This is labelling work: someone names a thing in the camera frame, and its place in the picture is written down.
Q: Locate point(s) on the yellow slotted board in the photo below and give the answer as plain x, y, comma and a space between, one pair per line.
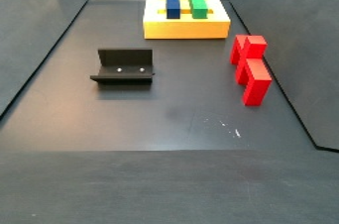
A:
157, 27

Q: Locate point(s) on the red zigzag block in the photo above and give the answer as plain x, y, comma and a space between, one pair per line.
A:
251, 71

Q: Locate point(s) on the green long block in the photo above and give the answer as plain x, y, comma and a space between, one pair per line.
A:
199, 9

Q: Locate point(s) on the blue long block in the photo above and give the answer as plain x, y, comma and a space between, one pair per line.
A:
172, 6

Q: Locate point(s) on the black angle bracket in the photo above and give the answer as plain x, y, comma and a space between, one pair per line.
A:
124, 65

